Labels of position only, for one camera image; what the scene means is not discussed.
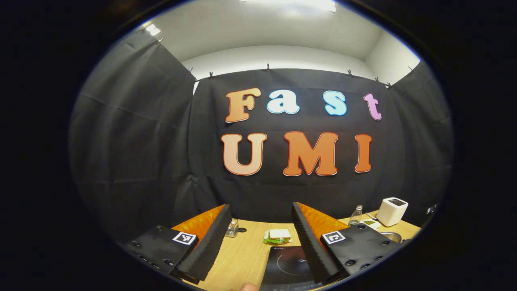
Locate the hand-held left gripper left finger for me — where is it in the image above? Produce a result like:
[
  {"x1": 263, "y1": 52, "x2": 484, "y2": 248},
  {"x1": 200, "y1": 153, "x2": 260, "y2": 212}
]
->
[{"x1": 121, "y1": 204, "x2": 233, "y2": 285}]

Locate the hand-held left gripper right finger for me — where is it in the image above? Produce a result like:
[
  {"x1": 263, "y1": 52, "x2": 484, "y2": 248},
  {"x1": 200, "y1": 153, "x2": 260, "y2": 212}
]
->
[{"x1": 292, "y1": 202, "x2": 404, "y2": 283}]

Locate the black induction cooktop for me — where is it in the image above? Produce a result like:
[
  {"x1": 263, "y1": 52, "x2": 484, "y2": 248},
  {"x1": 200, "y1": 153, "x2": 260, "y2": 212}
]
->
[{"x1": 260, "y1": 245, "x2": 324, "y2": 291}]

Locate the sandwich with lettuce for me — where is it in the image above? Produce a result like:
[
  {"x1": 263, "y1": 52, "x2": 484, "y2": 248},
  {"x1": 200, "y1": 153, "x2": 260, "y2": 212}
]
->
[{"x1": 264, "y1": 229, "x2": 292, "y2": 245}]

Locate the white toaster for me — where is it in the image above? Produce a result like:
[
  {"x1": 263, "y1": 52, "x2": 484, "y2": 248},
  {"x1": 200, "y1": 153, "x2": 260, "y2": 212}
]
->
[{"x1": 376, "y1": 197, "x2": 409, "y2": 227}]

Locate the clear plastic water bottle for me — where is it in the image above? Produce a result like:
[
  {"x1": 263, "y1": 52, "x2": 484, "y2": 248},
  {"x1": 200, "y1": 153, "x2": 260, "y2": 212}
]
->
[{"x1": 348, "y1": 205, "x2": 363, "y2": 226}]

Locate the black backdrop cloth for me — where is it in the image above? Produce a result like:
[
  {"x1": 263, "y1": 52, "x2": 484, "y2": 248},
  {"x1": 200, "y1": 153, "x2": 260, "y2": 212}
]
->
[{"x1": 69, "y1": 24, "x2": 453, "y2": 247}]

